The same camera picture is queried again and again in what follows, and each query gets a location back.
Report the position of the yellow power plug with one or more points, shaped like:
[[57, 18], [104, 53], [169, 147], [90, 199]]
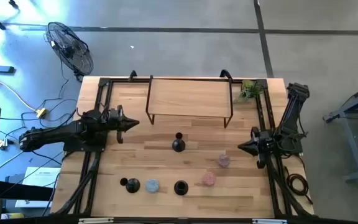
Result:
[[41, 113]]

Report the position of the white printed sheet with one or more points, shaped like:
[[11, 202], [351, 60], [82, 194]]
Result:
[[42, 177]]

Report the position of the black floor fan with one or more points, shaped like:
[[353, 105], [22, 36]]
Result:
[[70, 49]]

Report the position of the grey metal cart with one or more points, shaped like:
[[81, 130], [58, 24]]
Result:
[[350, 104]]

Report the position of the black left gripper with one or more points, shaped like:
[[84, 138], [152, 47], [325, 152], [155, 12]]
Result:
[[117, 121]]

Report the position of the white plug adapter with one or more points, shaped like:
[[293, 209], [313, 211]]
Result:
[[2, 143]]

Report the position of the blue patterned candle tin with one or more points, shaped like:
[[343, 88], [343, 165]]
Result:
[[152, 185]]

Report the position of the pink patterned candle tin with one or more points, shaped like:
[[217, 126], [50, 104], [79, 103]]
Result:
[[209, 179]]

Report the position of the wooden shelf with black legs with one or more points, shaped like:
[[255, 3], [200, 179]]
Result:
[[188, 96]]

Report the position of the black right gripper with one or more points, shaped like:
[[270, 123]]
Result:
[[264, 143]]

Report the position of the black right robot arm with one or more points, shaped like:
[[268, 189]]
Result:
[[292, 112]]

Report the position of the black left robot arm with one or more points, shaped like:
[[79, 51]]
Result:
[[57, 133]]

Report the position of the white aluminium bracket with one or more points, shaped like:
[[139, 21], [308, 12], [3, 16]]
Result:
[[96, 220], [269, 221]]

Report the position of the black low bench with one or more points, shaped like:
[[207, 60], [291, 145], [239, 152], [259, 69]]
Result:
[[20, 190]]

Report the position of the green succulent plant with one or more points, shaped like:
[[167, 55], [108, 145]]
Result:
[[250, 89]]

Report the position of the black metal table frame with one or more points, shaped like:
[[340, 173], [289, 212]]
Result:
[[103, 82]]

